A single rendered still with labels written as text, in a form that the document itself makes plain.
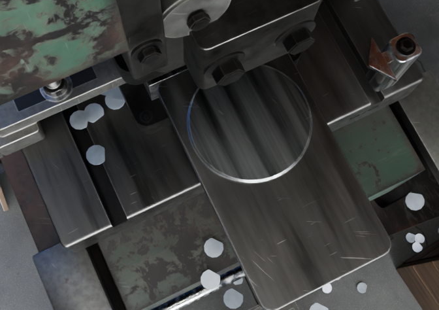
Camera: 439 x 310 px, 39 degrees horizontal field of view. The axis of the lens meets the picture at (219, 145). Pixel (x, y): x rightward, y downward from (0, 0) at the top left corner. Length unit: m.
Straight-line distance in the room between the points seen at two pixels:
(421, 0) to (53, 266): 1.18
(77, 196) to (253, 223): 0.20
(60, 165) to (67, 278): 0.13
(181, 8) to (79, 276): 0.42
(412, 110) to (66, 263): 0.46
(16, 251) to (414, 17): 1.08
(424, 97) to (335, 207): 0.26
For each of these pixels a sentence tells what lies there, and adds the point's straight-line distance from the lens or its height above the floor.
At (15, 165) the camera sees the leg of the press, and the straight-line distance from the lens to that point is 0.80.
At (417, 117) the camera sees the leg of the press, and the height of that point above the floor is 0.64.
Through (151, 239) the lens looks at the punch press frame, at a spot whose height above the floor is 0.64.
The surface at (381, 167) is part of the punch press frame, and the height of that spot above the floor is 0.64.
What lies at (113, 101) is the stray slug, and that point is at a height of 0.71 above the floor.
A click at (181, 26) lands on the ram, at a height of 0.99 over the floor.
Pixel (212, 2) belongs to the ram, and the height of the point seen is 1.00.
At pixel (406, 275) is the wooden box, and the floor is 0.04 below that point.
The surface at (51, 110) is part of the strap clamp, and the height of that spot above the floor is 0.75.
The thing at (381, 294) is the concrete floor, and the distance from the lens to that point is 1.43.
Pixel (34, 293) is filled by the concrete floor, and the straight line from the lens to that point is 1.41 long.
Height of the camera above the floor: 1.37
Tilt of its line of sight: 75 degrees down
